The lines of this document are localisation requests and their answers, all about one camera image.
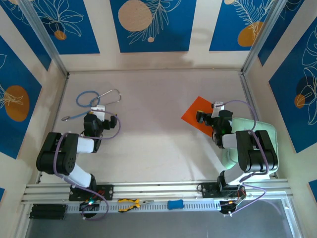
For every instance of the blue stethoscope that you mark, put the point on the blue stethoscope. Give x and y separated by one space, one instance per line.
66 118

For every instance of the blue bone-shaped block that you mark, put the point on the blue bone-shaped block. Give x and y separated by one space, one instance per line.
175 204

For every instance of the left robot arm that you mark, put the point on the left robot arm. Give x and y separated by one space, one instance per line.
59 153

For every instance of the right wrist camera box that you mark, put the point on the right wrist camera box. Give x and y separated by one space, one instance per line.
219 109

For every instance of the orange paper sheet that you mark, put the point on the orange paper sheet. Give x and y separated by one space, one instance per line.
192 111

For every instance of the black ribbed block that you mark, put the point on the black ribbed block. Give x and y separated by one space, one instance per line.
48 212

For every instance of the aluminium frame post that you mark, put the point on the aluminium frame post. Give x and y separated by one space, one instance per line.
45 37
262 37

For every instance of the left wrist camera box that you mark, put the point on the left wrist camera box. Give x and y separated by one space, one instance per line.
99 112

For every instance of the mint green cushion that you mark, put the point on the mint green cushion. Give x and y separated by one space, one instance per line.
267 126

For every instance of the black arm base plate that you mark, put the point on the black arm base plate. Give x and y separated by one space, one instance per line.
109 192
209 191

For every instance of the aluminium rail frame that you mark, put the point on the aluminium rail frame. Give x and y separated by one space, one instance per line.
158 189

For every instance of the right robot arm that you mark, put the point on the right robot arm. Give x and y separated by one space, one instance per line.
257 153

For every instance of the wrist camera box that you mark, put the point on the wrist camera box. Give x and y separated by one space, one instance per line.
99 112
219 109

